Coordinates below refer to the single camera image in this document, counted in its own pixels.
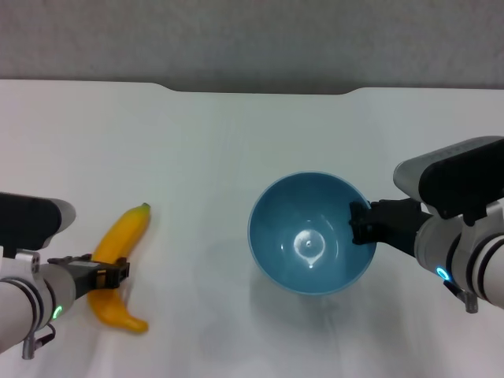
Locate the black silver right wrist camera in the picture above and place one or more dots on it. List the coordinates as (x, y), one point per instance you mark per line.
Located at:
(453, 177)

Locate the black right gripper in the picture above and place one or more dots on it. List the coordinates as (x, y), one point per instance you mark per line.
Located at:
(397, 224)

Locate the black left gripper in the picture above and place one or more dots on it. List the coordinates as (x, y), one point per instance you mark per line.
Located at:
(84, 277)

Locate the yellow banana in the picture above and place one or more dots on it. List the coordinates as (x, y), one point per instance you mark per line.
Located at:
(122, 232)

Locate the blue bowl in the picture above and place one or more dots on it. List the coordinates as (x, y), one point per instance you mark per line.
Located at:
(307, 267)

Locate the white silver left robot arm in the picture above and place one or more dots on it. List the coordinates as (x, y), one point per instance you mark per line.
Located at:
(23, 303)

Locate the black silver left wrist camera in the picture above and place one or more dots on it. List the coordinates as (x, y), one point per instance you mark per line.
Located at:
(27, 216)

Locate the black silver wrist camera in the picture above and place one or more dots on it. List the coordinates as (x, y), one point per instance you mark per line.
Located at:
(27, 216)
(453, 177)

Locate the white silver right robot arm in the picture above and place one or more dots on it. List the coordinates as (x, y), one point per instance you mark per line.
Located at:
(472, 260)

